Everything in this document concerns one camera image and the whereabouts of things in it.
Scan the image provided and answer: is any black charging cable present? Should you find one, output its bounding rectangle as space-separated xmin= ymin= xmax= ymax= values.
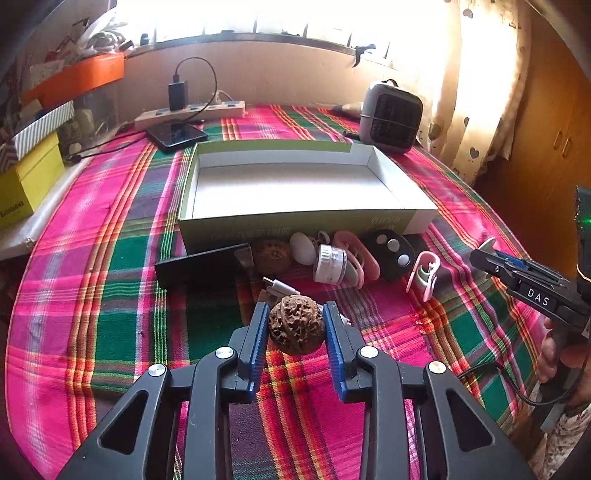
xmin=173 ymin=56 xmax=219 ymax=125

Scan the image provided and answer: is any white usb cable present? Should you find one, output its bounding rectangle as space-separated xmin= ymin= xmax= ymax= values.
xmin=257 ymin=276 xmax=303 ymax=306

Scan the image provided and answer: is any black charger plug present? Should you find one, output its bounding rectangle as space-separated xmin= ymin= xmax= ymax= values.
xmin=168 ymin=73 xmax=188 ymax=111

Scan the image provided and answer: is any green white cardboard tray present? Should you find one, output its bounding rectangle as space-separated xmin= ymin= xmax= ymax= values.
xmin=177 ymin=140 xmax=438 ymax=254

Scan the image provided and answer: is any orange tray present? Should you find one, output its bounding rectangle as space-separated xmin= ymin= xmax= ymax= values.
xmin=20 ymin=53 xmax=125 ymax=109

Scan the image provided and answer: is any white egg-shaped object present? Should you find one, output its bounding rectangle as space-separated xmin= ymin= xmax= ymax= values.
xmin=290 ymin=232 xmax=317 ymax=266

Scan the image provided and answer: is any striped grey box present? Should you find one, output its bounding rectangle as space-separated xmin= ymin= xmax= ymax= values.
xmin=1 ymin=100 xmax=74 ymax=165

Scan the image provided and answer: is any white power strip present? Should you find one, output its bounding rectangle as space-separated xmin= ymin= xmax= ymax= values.
xmin=133 ymin=101 xmax=246 ymax=131

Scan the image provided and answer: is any grey portable heater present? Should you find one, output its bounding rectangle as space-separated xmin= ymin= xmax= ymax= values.
xmin=359 ymin=79 xmax=423 ymax=153

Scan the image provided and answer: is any pink white clip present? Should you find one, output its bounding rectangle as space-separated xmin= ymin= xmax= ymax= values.
xmin=406 ymin=251 xmax=441 ymax=302

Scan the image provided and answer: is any person's right hand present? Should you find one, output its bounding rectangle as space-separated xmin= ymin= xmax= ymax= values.
xmin=536 ymin=318 xmax=591 ymax=408

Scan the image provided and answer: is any black smartphone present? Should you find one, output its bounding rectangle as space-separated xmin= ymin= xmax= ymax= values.
xmin=145 ymin=122 xmax=208 ymax=152

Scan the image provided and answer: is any brown carved walnut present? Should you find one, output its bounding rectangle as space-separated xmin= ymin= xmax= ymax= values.
xmin=267 ymin=295 xmax=325 ymax=356
xmin=252 ymin=239 xmax=291 ymax=276

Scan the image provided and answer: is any yellow box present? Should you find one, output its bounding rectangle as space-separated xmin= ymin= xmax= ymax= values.
xmin=0 ymin=132 xmax=65 ymax=228

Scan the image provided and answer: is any pink oval clip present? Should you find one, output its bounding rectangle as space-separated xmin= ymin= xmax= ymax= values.
xmin=332 ymin=230 xmax=381 ymax=289

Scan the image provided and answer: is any heart pattern curtain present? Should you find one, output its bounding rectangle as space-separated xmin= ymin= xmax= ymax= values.
xmin=419 ymin=1 xmax=531 ymax=184

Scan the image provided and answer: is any wooden wardrobe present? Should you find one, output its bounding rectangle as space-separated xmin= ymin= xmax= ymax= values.
xmin=476 ymin=14 xmax=590 ymax=277

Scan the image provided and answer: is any black three-button key fob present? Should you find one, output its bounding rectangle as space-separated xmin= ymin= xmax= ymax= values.
xmin=362 ymin=229 xmax=416 ymax=282

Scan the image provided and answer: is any black remote control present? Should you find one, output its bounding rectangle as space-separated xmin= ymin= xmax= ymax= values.
xmin=154 ymin=243 xmax=254 ymax=290

